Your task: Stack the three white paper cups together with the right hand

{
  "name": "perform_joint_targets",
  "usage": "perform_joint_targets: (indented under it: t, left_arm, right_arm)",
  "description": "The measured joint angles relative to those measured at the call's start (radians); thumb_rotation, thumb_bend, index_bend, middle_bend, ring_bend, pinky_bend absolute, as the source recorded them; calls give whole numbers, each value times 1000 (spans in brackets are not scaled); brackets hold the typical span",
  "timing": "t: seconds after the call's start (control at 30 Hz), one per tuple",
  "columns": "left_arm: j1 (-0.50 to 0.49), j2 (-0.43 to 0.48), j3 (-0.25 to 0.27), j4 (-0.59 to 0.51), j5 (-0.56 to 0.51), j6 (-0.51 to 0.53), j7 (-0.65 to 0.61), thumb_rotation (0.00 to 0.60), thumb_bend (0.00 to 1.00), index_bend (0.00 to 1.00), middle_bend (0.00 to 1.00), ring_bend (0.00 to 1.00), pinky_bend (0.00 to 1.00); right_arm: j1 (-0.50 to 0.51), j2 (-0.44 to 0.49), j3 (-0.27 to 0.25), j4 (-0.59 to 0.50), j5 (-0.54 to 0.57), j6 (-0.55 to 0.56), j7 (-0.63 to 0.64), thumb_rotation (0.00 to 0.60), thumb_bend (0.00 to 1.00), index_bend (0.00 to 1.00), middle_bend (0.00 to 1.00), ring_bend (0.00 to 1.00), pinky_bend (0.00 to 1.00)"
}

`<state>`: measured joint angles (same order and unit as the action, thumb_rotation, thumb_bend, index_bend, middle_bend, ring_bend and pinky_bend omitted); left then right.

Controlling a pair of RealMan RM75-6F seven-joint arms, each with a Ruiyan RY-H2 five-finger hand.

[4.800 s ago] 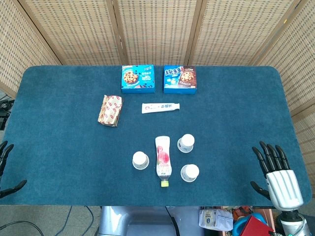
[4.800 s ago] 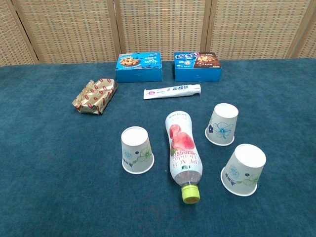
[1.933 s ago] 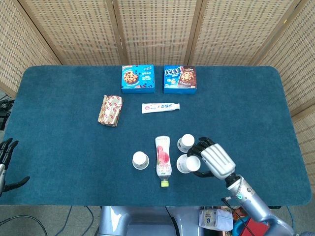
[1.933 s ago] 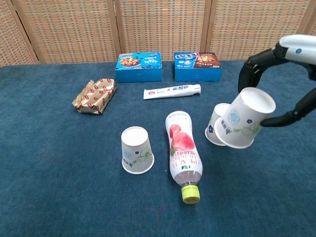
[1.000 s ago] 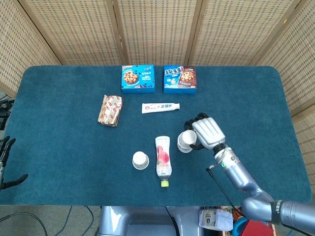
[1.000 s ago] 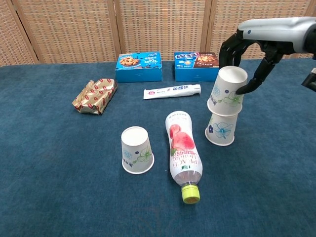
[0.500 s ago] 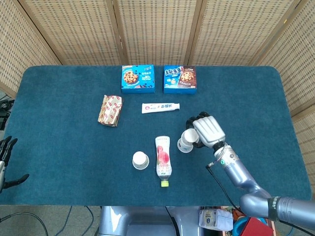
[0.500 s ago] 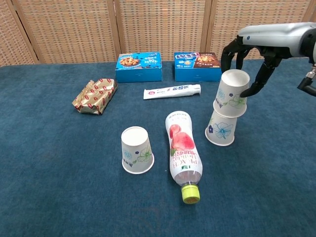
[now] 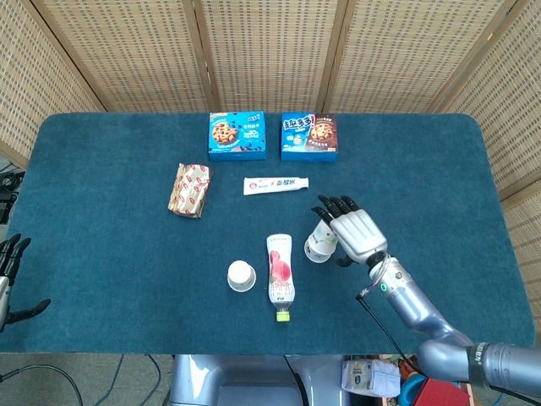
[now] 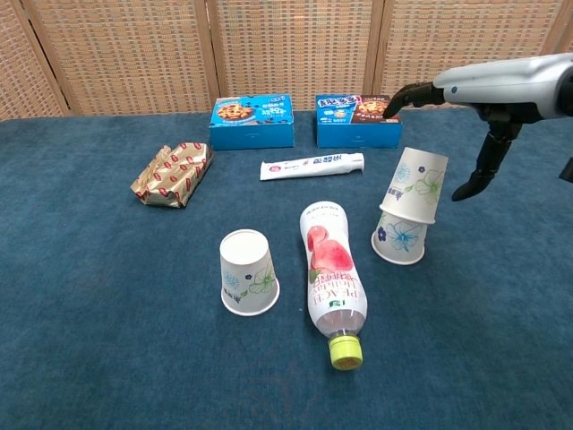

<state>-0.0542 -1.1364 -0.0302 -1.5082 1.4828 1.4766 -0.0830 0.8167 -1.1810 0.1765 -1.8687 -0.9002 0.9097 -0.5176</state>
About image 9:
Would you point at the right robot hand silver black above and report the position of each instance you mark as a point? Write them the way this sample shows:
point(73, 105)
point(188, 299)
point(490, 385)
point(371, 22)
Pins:
point(359, 234)

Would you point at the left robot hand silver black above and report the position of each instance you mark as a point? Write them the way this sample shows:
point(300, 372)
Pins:
point(14, 258)

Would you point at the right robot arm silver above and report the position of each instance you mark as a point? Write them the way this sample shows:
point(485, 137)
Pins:
point(406, 300)

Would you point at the drink bottle with pink label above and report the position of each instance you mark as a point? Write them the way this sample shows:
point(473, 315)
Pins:
point(280, 270)

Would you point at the blue carpet table mat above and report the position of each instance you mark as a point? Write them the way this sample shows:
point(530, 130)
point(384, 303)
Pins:
point(105, 254)

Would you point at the white toothpaste tube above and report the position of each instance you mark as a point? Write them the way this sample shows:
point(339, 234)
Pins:
point(270, 186)

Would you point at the blue and brown cookie box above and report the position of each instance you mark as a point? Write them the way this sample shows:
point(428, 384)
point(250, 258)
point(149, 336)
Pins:
point(308, 137)

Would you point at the white and blue bag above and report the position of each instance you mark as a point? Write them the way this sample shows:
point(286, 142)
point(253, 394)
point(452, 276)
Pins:
point(367, 378)

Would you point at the light blue cookie box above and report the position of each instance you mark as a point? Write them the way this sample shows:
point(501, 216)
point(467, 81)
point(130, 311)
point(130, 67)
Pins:
point(236, 136)

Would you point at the blue plastic object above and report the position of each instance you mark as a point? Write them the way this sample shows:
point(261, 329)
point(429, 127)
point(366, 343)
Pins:
point(408, 395)

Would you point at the woven bamboo screen panel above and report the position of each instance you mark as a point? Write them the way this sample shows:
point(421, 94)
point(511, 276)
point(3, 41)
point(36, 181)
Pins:
point(127, 55)
point(270, 55)
point(507, 105)
point(401, 55)
point(25, 84)

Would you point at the gold and red snack wrapper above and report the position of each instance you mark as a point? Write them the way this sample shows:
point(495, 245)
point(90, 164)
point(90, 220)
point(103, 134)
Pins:
point(190, 190)

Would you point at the red box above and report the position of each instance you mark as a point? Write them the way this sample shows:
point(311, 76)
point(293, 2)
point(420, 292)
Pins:
point(444, 393)

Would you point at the silver robot torso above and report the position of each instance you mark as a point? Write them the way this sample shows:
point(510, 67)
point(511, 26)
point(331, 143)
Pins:
point(236, 380)

